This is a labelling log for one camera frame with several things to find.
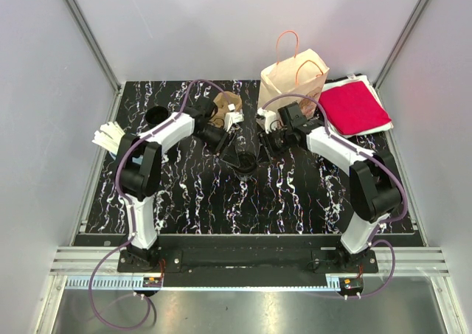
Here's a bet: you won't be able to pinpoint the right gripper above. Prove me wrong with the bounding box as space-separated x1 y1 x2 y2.
256 128 292 166

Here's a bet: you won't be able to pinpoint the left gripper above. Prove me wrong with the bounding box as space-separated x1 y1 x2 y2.
194 125 240 168

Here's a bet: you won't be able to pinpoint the black coffee cup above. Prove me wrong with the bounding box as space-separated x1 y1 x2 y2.
234 151 257 181
145 105 170 128

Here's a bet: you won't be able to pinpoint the beige paper takeout bag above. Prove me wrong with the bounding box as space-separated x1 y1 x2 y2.
257 36 330 119

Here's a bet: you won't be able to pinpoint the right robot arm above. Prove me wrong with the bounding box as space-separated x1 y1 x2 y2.
257 102 405 273

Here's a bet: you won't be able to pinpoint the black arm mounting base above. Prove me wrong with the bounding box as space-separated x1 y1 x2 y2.
117 234 378 274

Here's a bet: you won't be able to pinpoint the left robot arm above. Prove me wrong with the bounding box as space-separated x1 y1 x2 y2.
115 101 242 272

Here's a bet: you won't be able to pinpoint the lower brown pulp cup carrier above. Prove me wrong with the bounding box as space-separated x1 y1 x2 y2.
209 91 243 128

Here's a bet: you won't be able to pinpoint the black marble pattern mat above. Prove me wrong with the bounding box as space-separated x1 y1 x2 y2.
75 79 417 236

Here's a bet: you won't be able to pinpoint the red cloth napkin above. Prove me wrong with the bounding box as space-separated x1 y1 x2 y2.
317 82 392 136

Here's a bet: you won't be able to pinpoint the white wooden stirrer bundle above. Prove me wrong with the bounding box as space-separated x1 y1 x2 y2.
92 122 125 155

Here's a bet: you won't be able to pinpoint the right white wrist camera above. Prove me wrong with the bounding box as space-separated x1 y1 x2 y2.
256 108 278 133

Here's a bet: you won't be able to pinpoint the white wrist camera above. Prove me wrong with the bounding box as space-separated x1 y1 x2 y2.
256 108 278 133
223 104 244 132

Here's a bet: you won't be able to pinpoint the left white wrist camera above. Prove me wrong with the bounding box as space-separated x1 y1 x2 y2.
223 104 244 132

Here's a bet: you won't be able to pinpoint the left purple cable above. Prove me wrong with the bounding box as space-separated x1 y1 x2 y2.
88 78 237 330

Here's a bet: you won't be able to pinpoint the purple cable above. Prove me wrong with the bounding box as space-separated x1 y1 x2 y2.
88 78 237 330
260 93 409 299

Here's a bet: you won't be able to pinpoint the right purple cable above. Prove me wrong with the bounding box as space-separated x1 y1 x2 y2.
260 93 409 299

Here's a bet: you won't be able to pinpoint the aluminium frame rail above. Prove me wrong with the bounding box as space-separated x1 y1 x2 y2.
35 245 471 333

